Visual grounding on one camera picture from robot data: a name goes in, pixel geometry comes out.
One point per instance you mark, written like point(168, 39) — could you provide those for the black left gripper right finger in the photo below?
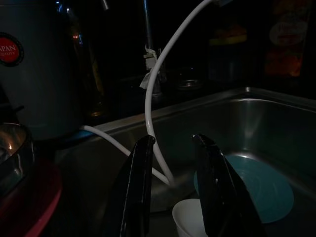
point(217, 197)

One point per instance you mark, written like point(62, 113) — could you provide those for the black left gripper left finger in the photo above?
point(138, 192)

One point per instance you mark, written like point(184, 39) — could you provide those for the light blue plate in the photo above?
point(261, 190)

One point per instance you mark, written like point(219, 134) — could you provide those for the pink plate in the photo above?
point(37, 205)

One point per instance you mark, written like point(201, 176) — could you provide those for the stainless steel bowl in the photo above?
point(12, 153)

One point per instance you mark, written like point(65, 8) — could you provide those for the white bowl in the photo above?
point(187, 217)

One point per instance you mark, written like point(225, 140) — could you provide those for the blue flat pad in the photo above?
point(82, 135)

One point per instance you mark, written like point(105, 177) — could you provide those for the stainless steel sink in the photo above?
point(259, 123)

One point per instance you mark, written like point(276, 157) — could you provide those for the round metal sink cap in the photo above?
point(188, 84)

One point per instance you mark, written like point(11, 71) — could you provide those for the dark sponge holder box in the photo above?
point(227, 64)

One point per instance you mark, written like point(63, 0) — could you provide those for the white tape wrap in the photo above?
point(149, 59)

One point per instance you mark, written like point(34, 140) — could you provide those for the grey water filter canister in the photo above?
point(44, 86)

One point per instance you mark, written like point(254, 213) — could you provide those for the chrome gooseneck faucet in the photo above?
point(147, 29)

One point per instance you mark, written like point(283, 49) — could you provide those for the yellow and pink sponge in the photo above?
point(229, 34)

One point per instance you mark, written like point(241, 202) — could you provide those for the orange dish soap pump bottle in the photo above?
point(286, 49)

